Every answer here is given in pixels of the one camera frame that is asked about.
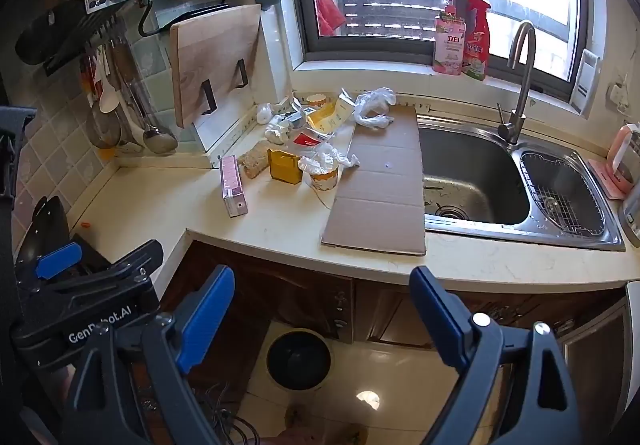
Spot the red spray bottle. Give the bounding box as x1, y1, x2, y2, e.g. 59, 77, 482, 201
462, 0, 492, 81

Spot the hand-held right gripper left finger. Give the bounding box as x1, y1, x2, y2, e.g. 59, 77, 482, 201
62, 265, 236, 445

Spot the clear plastic bag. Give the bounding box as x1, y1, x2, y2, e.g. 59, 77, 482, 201
352, 86, 397, 130
298, 142, 361, 173

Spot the cream carton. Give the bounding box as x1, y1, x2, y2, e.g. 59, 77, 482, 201
330, 92, 357, 133

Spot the stainless steel cabinet door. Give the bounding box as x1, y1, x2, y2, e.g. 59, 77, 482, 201
562, 285, 640, 445

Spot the white wall socket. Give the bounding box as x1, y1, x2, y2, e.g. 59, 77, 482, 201
606, 80, 631, 108

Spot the black wall utensil rack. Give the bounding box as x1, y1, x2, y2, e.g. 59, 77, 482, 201
14, 0, 126, 76

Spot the yellow box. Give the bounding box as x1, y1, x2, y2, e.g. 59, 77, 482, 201
266, 148, 305, 185

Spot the pink box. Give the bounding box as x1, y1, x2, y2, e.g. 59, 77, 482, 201
219, 155, 249, 218

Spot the cardboard sheet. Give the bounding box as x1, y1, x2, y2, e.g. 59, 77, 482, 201
321, 105, 427, 256

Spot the black cutting board holder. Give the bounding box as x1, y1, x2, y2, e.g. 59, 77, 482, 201
199, 58, 249, 117

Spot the red white flat packet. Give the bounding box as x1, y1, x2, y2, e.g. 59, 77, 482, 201
291, 130, 333, 148

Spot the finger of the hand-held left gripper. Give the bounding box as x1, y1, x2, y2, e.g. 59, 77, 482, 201
75, 239, 165, 298
15, 196, 85, 286

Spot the wire drain basket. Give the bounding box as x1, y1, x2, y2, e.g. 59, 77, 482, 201
520, 152, 606, 236

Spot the steel faucet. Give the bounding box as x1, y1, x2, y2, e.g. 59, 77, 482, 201
496, 20, 537, 146

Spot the pink container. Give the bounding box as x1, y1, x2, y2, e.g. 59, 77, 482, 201
587, 122, 640, 201

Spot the small white medicine box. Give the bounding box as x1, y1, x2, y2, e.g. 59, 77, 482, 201
282, 98, 318, 126

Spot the yellow carton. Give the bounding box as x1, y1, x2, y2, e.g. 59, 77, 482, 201
306, 102, 337, 133

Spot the red hanging utensil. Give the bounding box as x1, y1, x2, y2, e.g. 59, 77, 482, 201
79, 52, 98, 106

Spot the pink detergent bottle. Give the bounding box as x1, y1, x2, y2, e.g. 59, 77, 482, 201
432, 0, 468, 76

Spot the round cream-rimmed trash bin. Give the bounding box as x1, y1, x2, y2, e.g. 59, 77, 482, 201
266, 329, 332, 392

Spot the white rack base tray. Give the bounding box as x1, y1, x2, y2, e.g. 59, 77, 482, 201
192, 112, 261, 168

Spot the wooden cutting board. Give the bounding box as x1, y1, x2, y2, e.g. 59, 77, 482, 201
169, 4, 263, 128

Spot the steel double sink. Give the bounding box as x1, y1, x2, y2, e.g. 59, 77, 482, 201
417, 112, 626, 252

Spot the red cloth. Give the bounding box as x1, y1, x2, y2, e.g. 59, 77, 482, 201
315, 0, 347, 37

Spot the white rice paddle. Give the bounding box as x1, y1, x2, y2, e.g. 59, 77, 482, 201
95, 45, 121, 113

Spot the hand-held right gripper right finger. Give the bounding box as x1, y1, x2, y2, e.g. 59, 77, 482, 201
409, 266, 583, 445

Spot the black cable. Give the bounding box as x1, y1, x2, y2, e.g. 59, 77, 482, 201
200, 385, 261, 445

